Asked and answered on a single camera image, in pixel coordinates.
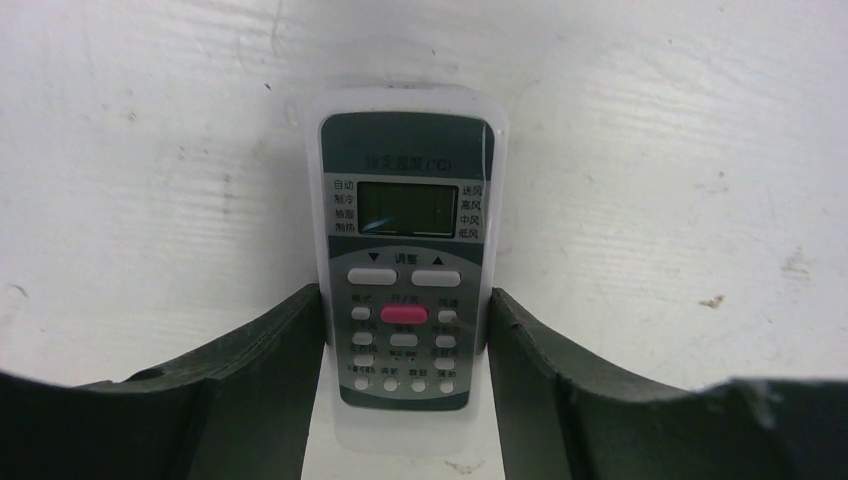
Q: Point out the white air conditioner remote control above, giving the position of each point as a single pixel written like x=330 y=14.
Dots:
x=406 y=187

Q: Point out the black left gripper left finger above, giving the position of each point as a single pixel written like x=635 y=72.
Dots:
x=237 y=407

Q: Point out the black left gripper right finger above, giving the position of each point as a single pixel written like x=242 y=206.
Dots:
x=564 y=412

